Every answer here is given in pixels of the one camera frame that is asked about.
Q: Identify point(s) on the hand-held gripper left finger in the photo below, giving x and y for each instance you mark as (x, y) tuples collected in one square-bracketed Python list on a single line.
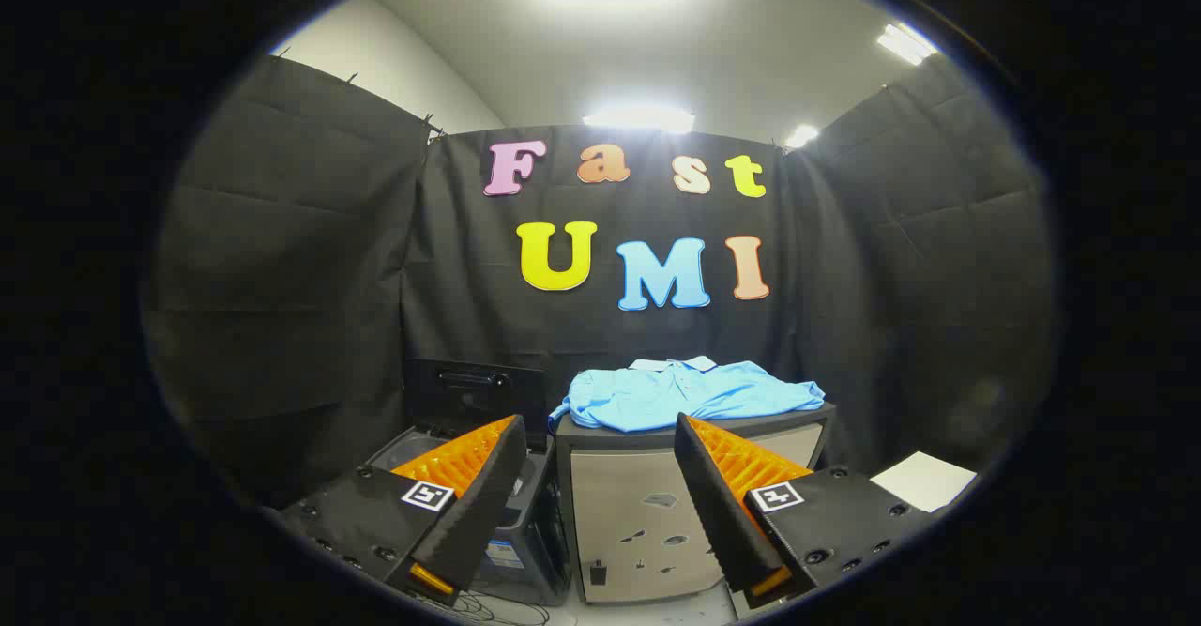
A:
[(488, 504)]

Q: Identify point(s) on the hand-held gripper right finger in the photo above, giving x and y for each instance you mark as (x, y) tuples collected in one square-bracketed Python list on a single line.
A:
[(713, 504)]

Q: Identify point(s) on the grey top-load washing machine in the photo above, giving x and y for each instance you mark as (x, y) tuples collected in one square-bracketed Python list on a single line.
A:
[(535, 542)]

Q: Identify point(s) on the dark washing machine lid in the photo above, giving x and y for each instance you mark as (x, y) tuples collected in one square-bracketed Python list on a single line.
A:
[(469, 396)]

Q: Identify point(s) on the light blue polo shirt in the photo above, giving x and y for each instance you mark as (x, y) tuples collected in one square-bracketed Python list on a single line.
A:
[(676, 396)]

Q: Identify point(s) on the grey cabinet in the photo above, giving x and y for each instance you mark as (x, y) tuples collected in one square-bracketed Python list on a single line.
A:
[(619, 504)]

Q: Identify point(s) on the white paper sheet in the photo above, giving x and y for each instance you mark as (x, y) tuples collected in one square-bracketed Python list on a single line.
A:
[(924, 480)]

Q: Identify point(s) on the black backdrop cloth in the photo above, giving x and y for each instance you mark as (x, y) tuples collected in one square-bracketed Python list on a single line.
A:
[(300, 279)]

